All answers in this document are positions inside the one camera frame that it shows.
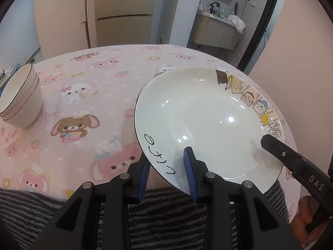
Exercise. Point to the black framed glass door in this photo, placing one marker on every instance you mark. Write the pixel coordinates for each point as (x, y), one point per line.
(269, 20)

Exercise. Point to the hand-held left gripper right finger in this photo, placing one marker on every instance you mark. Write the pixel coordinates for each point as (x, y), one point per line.
(188, 172)

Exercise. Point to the pink printed tablecloth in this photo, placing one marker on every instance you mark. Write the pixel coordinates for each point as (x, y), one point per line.
(104, 83)

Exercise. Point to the black faucet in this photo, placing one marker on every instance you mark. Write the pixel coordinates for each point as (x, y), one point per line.
(214, 7)

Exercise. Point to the red broom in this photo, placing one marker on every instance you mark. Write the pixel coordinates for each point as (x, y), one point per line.
(87, 26)

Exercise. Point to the pink towel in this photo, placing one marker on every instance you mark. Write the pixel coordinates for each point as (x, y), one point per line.
(237, 23)

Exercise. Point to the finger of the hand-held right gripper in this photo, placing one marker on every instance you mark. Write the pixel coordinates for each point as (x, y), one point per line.
(294, 161)

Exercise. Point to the striped grey clothing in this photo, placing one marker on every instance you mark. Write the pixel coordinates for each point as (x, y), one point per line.
(39, 213)

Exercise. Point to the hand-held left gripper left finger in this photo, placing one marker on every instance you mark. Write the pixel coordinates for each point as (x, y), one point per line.
(144, 182)

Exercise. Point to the bathroom vanity cabinet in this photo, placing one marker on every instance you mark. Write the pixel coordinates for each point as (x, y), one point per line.
(213, 32)

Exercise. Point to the beige refrigerator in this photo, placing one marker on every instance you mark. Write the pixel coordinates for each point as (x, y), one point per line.
(122, 10)

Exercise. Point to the person's right hand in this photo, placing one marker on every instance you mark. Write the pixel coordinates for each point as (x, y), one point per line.
(301, 213)

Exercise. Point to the white wall socket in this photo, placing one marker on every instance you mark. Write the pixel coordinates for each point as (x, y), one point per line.
(251, 3)

